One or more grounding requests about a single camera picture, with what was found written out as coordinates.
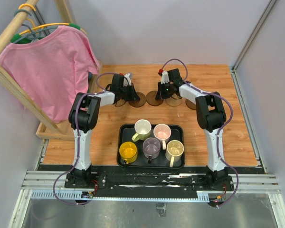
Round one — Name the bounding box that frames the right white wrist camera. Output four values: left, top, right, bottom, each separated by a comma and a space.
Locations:
158, 69, 170, 84

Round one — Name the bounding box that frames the aluminium frame post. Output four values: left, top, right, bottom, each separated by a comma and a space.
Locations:
230, 0, 279, 71

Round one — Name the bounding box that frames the grey clothes hanger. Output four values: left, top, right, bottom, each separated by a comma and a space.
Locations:
10, 23, 57, 44

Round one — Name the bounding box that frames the black plastic tray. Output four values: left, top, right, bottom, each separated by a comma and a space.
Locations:
116, 124, 185, 169

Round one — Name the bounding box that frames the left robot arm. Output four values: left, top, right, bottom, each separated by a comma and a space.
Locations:
68, 73, 140, 188

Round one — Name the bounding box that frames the brown wooden coaster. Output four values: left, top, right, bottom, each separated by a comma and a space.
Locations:
185, 99, 196, 110
146, 91, 164, 106
128, 92, 146, 108

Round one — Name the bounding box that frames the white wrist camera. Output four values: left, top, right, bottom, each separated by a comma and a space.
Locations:
123, 73, 133, 87
158, 69, 170, 84

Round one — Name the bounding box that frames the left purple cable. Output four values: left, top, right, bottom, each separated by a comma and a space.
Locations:
53, 72, 121, 206

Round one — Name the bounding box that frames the yellow green clothes hanger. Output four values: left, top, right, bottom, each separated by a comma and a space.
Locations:
20, 0, 87, 36

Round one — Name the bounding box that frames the woven rattan coaster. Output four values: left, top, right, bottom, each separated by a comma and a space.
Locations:
166, 96, 182, 107

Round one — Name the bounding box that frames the purple cable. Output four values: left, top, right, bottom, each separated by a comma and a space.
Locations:
161, 58, 240, 209
53, 72, 121, 206

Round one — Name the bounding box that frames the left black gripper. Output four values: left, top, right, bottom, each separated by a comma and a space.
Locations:
120, 83, 141, 102

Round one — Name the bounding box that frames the cream mug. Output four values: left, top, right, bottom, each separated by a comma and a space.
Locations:
165, 140, 184, 168

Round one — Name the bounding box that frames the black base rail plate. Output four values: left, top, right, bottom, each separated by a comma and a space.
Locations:
65, 166, 235, 199

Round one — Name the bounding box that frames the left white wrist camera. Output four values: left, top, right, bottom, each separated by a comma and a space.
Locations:
123, 73, 133, 87

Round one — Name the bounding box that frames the pink mug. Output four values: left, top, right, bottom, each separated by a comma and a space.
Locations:
153, 124, 171, 150

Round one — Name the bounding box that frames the purple mug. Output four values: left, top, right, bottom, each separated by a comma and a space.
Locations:
142, 137, 161, 164

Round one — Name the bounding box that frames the pink t-shirt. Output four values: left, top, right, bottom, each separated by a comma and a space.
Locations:
0, 26, 99, 123

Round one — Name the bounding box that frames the yellow mug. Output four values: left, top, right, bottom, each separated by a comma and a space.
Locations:
119, 142, 138, 165

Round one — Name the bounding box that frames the white mug green handle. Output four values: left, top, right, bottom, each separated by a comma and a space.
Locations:
132, 119, 152, 142

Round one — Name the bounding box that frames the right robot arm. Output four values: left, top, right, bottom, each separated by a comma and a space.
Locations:
155, 68, 227, 172

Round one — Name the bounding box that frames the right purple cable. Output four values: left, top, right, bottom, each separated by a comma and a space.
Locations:
161, 58, 240, 209

